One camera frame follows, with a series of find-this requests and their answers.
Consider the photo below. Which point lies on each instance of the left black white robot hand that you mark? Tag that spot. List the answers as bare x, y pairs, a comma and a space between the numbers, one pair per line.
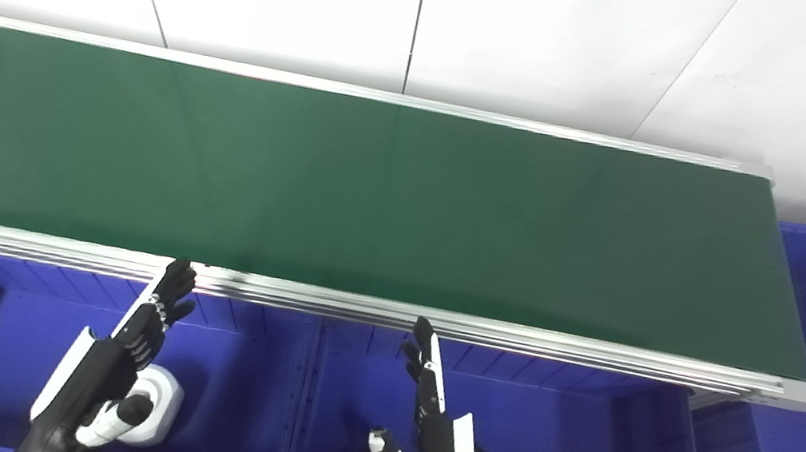
105, 373

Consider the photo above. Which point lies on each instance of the white plastic part with hole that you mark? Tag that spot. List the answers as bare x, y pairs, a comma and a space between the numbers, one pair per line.
163, 402

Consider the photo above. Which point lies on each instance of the green conveyor belt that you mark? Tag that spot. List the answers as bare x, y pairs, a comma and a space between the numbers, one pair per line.
436, 325
391, 200

